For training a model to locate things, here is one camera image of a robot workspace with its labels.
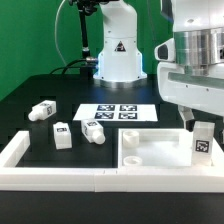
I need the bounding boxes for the white square table top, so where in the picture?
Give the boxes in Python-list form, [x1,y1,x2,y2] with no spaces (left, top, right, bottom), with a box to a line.
[118,129,224,168]

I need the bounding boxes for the black camera stand pole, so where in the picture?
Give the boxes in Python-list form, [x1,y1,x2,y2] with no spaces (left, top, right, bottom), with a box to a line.
[67,0,98,68]

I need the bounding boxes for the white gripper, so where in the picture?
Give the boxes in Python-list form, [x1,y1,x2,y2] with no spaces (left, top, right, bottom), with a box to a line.
[157,62,224,132]

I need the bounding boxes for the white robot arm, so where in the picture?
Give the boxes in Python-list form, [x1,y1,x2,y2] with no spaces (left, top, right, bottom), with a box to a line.
[94,0,224,122]

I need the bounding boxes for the grey cable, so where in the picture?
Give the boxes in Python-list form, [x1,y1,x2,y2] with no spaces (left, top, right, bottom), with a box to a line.
[54,0,70,68]

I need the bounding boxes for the white U-shaped fence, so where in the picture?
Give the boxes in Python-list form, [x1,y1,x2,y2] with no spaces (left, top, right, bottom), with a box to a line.
[0,131,224,192]

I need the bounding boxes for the black cables on table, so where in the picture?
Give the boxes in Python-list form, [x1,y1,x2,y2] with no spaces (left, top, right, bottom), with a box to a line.
[49,59,98,76]

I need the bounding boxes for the white sheet with markers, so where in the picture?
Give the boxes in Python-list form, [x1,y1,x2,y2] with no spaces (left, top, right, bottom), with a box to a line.
[74,104,158,122]

